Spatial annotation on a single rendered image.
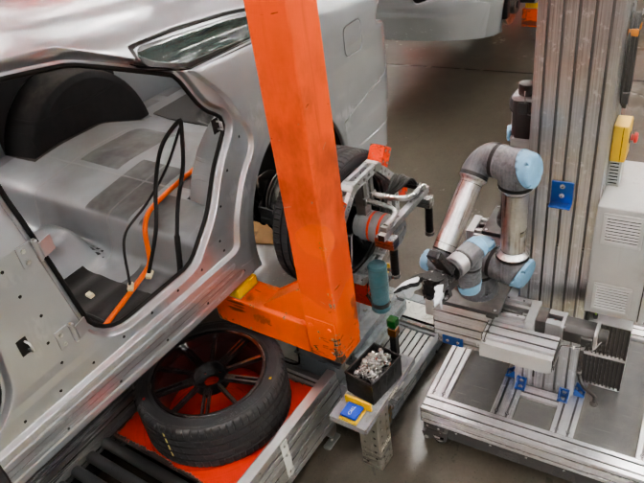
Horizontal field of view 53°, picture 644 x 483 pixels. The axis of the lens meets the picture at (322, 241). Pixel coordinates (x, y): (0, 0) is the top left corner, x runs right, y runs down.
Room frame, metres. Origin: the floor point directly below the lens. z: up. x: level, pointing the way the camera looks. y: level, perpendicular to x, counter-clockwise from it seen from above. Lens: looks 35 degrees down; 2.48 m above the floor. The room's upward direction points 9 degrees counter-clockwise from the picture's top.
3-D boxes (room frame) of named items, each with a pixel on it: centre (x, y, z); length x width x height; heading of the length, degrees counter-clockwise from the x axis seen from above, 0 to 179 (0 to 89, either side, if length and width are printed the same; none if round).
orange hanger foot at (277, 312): (2.22, 0.28, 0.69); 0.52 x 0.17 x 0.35; 52
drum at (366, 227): (2.38, -0.26, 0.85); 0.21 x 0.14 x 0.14; 52
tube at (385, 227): (2.27, -0.24, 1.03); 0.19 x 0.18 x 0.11; 52
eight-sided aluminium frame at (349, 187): (2.42, -0.21, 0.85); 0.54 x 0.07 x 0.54; 142
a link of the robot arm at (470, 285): (1.63, -0.45, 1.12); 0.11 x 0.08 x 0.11; 41
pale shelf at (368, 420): (1.83, -0.12, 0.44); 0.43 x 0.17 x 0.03; 142
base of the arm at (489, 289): (1.90, -0.57, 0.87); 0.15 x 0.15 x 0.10
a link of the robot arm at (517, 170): (1.79, -0.66, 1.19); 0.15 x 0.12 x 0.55; 41
